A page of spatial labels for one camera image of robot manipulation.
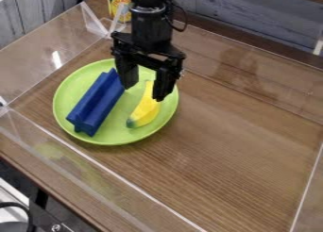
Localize blue star-shaped block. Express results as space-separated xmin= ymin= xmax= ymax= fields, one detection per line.
xmin=65 ymin=68 xmax=124 ymax=137

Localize black metal bracket with bolt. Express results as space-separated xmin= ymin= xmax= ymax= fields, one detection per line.
xmin=29 ymin=202 xmax=75 ymax=232

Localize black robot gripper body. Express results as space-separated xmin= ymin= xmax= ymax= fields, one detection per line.
xmin=111 ymin=4 xmax=185 ymax=76

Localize clear acrylic tray walls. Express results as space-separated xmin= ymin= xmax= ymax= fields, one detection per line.
xmin=0 ymin=8 xmax=323 ymax=232

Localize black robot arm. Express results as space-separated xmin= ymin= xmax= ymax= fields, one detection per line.
xmin=111 ymin=0 xmax=185 ymax=102

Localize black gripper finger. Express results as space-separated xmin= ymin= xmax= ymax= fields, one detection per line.
xmin=153 ymin=67 xmax=179 ymax=102
xmin=115 ymin=54 xmax=139 ymax=90

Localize green round plate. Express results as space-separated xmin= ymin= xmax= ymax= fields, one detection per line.
xmin=52 ymin=58 xmax=179 ymax=145

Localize yellow toy banana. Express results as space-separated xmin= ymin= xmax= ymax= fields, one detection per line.
xmin=126 ymin=80 xmax=161 ymax=128

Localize yellow labelled tin can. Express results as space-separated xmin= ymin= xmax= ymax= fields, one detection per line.
xmin=107 ymin=0 xmax=131 ymax=23

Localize black cable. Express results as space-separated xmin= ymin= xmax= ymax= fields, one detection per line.
xmin=0 ymin=201 xmax=36 ymax=232

